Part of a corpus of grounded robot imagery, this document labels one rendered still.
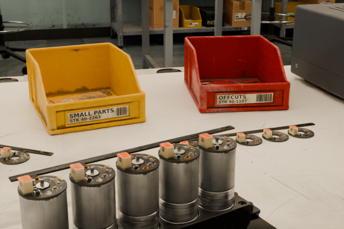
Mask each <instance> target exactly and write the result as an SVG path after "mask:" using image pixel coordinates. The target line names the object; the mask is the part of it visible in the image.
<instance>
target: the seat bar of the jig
mask: <svg viewBox="0 0 344 229"><path fill-rule="evenodd" d="M250 215H251V203H249V202H248V201H246V200H245V199H243V198H242V197H240V196H239V195H237V194H236V193H234V206H233V207H232V208H230V209H228V210H226V211H220V212H213V211H207V210H204V209H202V208H200V207H198V218H197V219H196V220H194V221H192V222H190V223H185V224H173V223H168V222H165V221H163V220H162V219H161V218H159V229H219V228H222V227H225V226H228V225H231V224H234V223H237V222H239V221H242V220H245V219H248V218H250ZM117 229H118V218H117Z"/></svg>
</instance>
